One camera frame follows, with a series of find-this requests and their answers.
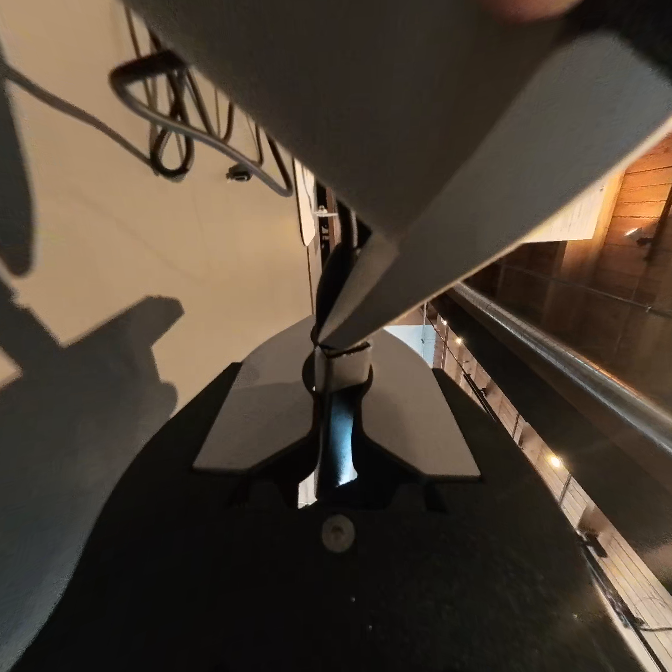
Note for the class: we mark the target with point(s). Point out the white document stand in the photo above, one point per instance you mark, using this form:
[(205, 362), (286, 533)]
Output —
[(304, 210)]

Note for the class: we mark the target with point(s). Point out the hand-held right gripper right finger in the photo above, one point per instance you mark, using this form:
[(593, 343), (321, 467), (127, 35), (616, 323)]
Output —
[(420, 420)]

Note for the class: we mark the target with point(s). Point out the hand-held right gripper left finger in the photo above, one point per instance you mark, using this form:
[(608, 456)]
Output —
[(252, 414)]

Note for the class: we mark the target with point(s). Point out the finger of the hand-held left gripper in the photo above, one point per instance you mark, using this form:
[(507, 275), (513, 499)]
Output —
[(393, 105)]

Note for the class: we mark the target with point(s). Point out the white usb hub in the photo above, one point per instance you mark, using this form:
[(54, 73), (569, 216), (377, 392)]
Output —
[(341, 367)]

